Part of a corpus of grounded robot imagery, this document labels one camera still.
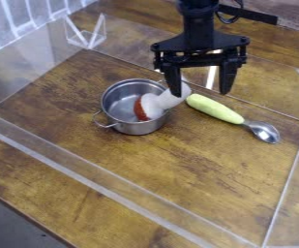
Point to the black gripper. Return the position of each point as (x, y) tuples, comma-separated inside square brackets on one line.
[(219, 50)]

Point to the white red plush mushroom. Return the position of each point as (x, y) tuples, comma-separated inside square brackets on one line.
[(151, 105)]

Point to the silver metal pot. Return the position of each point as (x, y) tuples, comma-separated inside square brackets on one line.
[(118, 101)]

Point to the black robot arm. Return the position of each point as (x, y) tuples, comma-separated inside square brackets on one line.
[(198, 14)]

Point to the black bar in background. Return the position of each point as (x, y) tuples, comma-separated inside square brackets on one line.
[(230, 14)]

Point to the green handled metal spoon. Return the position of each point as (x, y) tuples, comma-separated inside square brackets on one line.
[(263, 130)]

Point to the clear acrylic enclosure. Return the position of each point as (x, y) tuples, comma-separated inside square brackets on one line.
[(185, 181)]

